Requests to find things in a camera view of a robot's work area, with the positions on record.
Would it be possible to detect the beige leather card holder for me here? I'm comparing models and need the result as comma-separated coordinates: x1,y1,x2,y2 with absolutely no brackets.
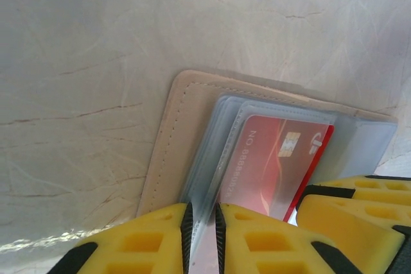
136,69,399,223

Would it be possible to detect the red credit card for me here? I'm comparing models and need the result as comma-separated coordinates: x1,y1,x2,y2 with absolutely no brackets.
218,114,335,223

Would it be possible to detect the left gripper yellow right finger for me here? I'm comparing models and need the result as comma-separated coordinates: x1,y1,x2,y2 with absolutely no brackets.
214,202,364,274

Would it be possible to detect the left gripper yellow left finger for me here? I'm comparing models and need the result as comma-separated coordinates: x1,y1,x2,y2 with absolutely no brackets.
59,201,194,274

